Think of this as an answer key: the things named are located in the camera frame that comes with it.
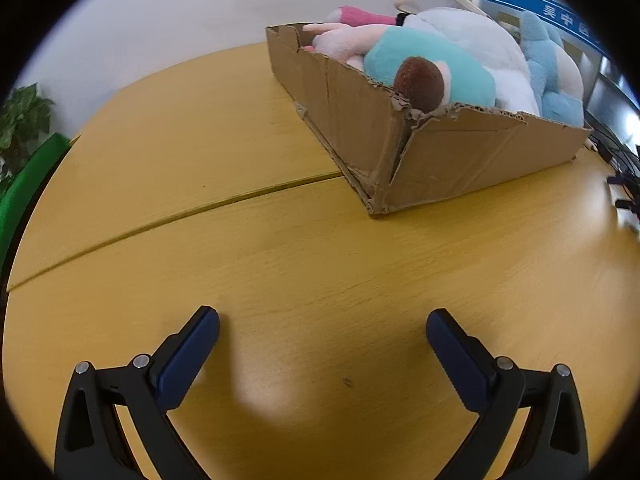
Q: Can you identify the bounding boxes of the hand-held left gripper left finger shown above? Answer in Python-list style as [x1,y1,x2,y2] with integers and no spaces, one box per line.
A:
[54,305,221,480]

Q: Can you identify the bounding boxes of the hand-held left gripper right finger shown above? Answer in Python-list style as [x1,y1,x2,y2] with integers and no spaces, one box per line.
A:
[426,308,590,480]

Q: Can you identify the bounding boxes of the brown cardboard box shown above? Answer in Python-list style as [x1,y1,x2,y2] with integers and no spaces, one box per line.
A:
[265,24,593,216]

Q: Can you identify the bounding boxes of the light blue plush toy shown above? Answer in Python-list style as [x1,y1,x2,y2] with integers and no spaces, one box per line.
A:
[520,10,586,128]

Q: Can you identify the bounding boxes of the green potted plant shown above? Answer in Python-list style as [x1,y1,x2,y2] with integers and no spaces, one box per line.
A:
[0,84,55,181]

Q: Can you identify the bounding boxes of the black monitor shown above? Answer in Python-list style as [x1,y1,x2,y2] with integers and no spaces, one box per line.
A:
[585,55,640,126]

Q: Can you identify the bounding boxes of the white plush toy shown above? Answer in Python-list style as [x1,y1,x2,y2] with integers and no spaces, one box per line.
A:
[400,6,541,116]

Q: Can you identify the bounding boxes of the teal plush doll brown hair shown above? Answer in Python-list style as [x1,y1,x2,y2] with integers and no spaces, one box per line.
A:
[362,25,497,113]

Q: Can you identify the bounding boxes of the pale pink plush toy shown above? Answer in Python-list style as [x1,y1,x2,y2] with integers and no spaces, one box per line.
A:
[302,21,401,70]

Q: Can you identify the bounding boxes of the hot pink plush toy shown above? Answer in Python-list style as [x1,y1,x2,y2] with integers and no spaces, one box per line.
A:
[322,6,401,28]

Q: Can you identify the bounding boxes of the black cables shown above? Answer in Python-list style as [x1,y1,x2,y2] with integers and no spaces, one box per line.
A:
[590,125,640,211]

